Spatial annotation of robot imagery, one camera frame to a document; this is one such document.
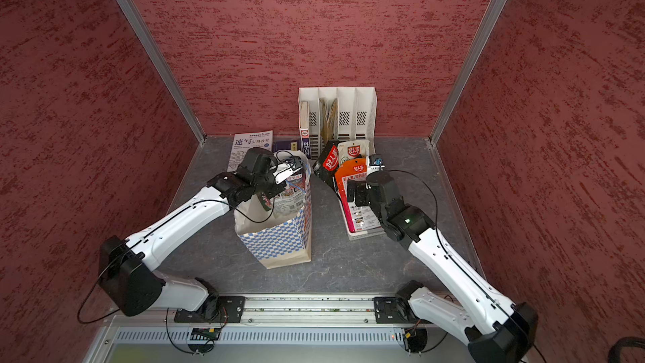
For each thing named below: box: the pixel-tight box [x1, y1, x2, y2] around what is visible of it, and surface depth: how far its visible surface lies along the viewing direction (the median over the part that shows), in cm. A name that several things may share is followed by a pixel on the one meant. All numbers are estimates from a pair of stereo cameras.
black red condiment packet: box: [312, 139, 340, 195], surface depth 88 cm
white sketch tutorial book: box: [226, 129, 274, 173], surface depth 120 cm
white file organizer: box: [298, 86, 378, 161], surface depth 108 cm
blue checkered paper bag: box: [234, 150, 313, 269], surface depth 72 cm
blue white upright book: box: [299, 99, 312, 161], surface depth 97 cm
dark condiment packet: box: [341, 196, 383, 233], surface depth 87 cm
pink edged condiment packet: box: [273, 173, 306, 217], surface depth 89 cm
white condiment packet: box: [337, 139, 370, 167], surface depth 96 cm
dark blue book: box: [272, 139, 301, 153], surface depth 120 cm
